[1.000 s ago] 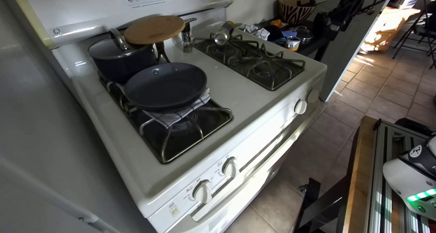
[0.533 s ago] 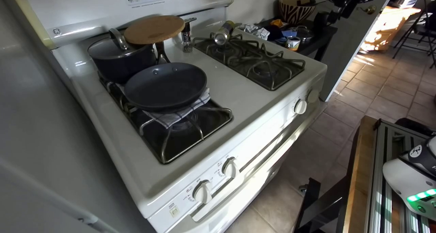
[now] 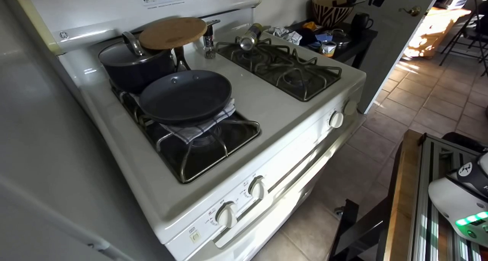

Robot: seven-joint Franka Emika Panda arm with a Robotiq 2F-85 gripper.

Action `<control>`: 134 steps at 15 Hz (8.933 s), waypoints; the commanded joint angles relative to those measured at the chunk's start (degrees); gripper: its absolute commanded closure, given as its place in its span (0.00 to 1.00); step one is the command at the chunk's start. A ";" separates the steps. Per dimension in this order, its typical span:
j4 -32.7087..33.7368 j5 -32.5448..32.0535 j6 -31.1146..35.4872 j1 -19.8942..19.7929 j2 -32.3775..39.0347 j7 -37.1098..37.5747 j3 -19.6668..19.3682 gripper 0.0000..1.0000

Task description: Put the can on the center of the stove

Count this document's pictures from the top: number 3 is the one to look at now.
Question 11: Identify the checked dish towel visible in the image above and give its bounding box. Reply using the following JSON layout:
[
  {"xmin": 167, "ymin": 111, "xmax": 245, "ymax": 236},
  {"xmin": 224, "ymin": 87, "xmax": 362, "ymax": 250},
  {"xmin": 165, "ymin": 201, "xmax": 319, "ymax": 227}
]
[{"xmin": 130, "ymin": 93, "xmax": 236, "ymax": 145}]

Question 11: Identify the white oven door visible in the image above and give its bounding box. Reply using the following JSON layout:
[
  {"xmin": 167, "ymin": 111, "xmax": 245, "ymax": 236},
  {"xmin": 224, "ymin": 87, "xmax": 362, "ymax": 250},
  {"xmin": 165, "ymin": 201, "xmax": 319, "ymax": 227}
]
[{"xmin": 187, "ymin": 118, "xmax": 363, "ymax": 261}]

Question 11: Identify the crumpled white cloth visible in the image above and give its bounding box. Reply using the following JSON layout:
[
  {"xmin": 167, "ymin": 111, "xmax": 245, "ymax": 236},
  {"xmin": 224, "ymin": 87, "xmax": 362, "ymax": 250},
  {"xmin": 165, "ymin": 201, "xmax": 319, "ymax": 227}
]
[{"xmin": 268, "ymin": 26, "xmax": 303, "ymax": 45}]

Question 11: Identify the glass spice grinder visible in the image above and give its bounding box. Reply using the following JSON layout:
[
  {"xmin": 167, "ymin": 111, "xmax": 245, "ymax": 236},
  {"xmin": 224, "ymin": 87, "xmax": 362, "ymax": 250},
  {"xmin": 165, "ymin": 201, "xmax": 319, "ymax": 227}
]
[{"xmin": 202, "ymin": 20, "xmax": 221, "ymax": 60}]

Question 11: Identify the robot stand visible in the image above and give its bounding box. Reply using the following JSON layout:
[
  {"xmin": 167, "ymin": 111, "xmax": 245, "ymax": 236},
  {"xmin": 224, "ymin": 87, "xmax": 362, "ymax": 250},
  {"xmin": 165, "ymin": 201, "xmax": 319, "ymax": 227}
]
[{"xmin": 327, "ymin": 129, "xmax": 488, "ymax": 261}]

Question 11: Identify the wooden cabinet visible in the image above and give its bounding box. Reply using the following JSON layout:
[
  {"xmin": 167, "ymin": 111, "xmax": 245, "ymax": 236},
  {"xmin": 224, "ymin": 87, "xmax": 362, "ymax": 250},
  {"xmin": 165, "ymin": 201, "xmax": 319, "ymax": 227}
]
[{"xmin": 403, "ymin": 7, "xmax": 472, "ymax": 60}]

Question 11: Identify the white gas stove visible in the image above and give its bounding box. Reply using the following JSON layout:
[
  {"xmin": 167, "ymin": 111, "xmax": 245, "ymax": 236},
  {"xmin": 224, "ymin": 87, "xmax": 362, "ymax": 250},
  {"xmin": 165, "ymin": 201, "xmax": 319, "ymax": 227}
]
[{"xmin": 8, "ymin": 0, "xmax": 367, "ymax": 261}]

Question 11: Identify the grey refrigerator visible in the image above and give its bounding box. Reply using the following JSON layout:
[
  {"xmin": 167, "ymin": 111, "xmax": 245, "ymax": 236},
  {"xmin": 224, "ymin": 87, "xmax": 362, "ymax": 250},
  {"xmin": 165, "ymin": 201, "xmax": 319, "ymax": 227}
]
[{"xmin": 0, "ymin": 0, "xmax": 173, "ymax": 261}]

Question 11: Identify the zebra striped bowl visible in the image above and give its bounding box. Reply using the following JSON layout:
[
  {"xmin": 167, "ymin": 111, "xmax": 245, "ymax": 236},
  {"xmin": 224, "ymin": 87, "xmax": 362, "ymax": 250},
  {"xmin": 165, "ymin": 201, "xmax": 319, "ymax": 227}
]
[{"xmin": 311, "ymin": 0, "xmax": 355, "ymax": 29}]

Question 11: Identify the black folding chair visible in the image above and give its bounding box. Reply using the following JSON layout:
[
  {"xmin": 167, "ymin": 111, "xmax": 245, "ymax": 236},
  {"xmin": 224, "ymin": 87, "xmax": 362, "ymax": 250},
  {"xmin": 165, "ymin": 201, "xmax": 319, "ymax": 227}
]
[{"xmin": 438, "ymin": 0, "xmax": 488, "ymax": 77}]

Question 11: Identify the black mug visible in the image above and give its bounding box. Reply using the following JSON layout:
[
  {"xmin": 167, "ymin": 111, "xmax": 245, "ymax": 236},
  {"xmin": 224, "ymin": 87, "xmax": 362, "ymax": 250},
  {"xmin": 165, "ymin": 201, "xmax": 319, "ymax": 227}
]
[{"xmin": 350, "ymin": 12, "xmax": 374, "ymax": 35}]

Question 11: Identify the black side table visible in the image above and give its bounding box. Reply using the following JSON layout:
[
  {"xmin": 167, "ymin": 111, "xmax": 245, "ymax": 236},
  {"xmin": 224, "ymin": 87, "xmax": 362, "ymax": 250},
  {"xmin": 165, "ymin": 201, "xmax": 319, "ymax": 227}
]
[{"xmin": 285, "ymin": 20, "xmax": 379, "ymax": 69}]

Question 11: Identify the dark blue pot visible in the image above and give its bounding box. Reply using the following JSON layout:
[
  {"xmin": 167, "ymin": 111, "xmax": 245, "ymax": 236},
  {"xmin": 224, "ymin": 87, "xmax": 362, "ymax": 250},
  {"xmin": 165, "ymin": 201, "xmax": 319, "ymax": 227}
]
[{"xmin": 98, "ymin": 31, "xmax": 178, "ymax": 94}]

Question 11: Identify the white oven door handle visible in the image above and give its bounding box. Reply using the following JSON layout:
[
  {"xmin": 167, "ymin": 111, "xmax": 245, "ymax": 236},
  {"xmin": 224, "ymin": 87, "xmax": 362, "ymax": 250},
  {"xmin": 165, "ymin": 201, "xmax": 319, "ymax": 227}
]
[{"xmin": 214, "ymin": 118, "xmax": 363, "ymax": 250}]

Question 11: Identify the glass pot lid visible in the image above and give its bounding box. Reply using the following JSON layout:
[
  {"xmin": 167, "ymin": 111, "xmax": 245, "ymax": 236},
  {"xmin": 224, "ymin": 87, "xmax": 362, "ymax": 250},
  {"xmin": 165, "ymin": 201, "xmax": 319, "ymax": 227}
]
[{"xmin": 329, "ymin": 28, "xmax": 352, "ymax": 48}]

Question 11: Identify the brass door knob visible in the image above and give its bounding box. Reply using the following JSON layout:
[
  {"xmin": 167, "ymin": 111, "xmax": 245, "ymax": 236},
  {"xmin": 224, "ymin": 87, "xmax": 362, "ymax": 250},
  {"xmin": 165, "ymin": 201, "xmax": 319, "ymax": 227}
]
[{"xmin": 398, "ymin": 6, "xmax": 422, "ymax": 18}]

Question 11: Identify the white stove knob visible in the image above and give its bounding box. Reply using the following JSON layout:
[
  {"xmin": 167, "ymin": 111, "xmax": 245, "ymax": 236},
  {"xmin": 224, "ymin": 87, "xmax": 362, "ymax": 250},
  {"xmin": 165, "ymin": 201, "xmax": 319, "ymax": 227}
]
[
  {"xmin": 343, "ymin": 99, "xmax": 358, "ymax": 116},
  {"xmin": 328, "ymin": 110, "xmax": 345, "ymax": 129},
  {"xmin": 215, "ymin": 201, "xmax": 239, "ymax": 229},
  {"xmin": 248, "ymin": 176, "xmax": 268, "ymax": 201}
]

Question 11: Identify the round wooden board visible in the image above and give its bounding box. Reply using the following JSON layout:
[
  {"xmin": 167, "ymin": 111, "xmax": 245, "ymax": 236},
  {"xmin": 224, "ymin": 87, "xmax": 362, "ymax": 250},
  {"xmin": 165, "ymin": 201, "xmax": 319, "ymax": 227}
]
[{"xmin": 138, "ymin": 17, "xmax": 208, "ymax": 51}]

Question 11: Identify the dark frying pan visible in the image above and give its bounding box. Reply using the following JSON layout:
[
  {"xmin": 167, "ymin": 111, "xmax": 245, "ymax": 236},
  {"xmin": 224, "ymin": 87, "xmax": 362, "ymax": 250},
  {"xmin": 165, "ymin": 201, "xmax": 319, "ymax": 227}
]
[{"xmin": 138, "ymin": 45, "xmax": 233, "ymax": 126}]

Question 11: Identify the stove burner grate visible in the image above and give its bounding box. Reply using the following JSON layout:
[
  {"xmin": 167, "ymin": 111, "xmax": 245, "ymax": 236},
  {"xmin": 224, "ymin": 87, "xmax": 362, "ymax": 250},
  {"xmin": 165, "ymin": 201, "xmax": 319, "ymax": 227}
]
[
  {"xmin": 110, "ymin": 68, "xmax": 262, "ymax": 184},
  {"xmin": 215, "ymin": 37, "xmax": 343, "ymax": 103}
]

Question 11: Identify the metal drink can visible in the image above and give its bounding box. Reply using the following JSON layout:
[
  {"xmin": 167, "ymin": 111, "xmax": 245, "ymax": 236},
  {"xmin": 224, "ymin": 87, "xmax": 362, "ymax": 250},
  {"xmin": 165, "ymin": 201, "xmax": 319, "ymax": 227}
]
[{"xmin": 239, "ymin": 23, "xmax": 264, "ymax": 51}]

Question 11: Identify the small jar with label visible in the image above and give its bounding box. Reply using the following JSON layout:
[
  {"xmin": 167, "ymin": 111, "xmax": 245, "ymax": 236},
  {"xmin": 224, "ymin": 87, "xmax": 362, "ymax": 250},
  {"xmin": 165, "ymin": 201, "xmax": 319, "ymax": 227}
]
[{"xmin": 319, "ymin": 40, "xmax": 337, "ymax": 58}]

